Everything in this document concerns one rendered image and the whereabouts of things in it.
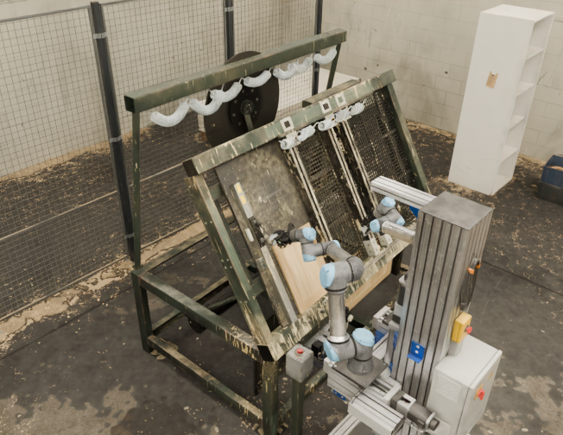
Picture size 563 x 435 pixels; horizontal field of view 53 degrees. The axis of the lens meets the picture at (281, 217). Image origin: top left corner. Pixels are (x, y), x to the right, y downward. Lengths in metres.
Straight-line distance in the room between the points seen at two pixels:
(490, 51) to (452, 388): 4.52
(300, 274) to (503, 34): 3.96
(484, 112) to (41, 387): 5.31
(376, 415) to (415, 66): 6.55
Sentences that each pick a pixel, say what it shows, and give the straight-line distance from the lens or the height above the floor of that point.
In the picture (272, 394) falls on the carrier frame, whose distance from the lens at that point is 3.77.
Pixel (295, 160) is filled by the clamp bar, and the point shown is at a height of 1.70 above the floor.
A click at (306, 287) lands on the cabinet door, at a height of 0.99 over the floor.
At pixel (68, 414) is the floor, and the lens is 4.54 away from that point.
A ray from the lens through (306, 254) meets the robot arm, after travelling 3.18.
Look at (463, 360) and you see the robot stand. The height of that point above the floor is 1.23.
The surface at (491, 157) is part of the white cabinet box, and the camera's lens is 7.11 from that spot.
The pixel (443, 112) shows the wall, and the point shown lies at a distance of 8.85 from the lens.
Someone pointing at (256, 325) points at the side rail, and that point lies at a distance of 3.46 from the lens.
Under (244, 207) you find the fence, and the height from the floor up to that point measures 1.59.
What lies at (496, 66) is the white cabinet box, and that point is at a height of 1.52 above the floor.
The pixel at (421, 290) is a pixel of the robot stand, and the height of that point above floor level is 1.61.
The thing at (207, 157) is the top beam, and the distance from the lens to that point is 3.25.
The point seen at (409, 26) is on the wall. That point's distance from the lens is 8.86.
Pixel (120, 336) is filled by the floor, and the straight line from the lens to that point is 5.00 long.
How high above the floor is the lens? 3.35
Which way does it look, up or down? 32 degrees down
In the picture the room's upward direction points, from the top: 1 degrees clockwise
